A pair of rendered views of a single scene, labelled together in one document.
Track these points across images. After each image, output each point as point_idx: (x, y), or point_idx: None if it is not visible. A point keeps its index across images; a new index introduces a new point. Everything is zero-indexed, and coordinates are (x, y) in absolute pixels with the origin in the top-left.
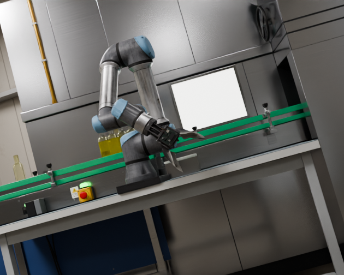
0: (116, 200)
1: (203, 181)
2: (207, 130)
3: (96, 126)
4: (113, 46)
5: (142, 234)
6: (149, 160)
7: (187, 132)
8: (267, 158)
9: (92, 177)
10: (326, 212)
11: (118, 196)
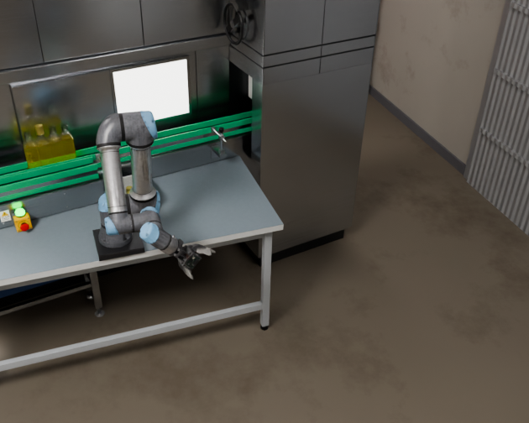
0: (95, 265)
1: None
2: (154, 141)
3: (112, 233)
4: (117, 125)
5: None
6: None
7: (205, 253)
8: (241, 236)
9: (27, 200)
10: (269, 268)
11: (99, 262)
